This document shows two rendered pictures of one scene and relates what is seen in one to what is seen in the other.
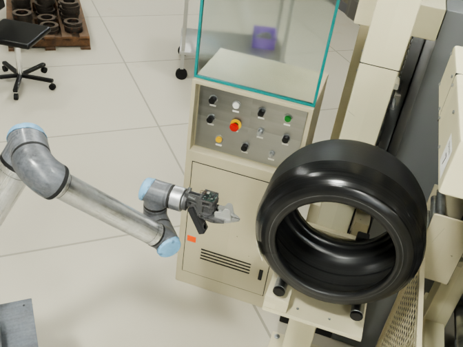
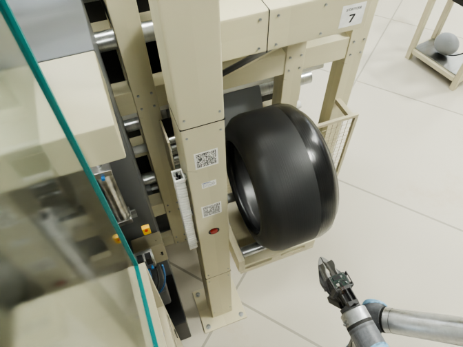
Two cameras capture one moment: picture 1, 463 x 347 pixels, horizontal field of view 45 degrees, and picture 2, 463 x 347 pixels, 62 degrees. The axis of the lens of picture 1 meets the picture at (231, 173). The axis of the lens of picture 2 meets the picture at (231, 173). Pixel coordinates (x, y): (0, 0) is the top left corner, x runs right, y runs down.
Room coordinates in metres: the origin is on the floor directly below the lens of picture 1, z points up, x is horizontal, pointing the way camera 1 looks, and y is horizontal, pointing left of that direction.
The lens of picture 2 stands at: (2.12, 0.29, 2.41)
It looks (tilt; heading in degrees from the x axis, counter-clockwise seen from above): 53 degrees down; 238
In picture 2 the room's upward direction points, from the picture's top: 1 degrees counter-clockwise
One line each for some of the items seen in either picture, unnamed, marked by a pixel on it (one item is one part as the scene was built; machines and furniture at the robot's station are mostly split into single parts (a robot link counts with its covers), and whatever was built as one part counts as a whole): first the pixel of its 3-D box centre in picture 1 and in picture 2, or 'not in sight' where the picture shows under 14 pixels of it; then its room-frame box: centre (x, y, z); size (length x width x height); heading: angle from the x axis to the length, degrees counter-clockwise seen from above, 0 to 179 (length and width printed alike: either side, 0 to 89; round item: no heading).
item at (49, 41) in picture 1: (45, 7); not in sight; (5.45, 2.14, 0.21); 1.17 x 0.81 x 0.42; 25
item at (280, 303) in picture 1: (286, 271); (274, 247); (1.55, -0.27, 0.83); 0.36 x 0.09 x 0.06; 167
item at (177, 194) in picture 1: (179, 198); (354, 316); (1.58, 0.17, 1.10); 0.10 x 0.05 x 0.09; 167
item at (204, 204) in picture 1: (200, 203); (342, 292); (1.55, 0.09, 1.10); 0.12 x 0.08 x 0.09; 77
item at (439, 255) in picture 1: (441, 234); (188, 147); (1.65, -0.82, 1.05); 0.20 x 0.15 x 0.30; 167
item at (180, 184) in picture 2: not in sight; (187, 213); (1.86, -0.43, 1.19); 0.05 x 0.04 x 0.48; 77
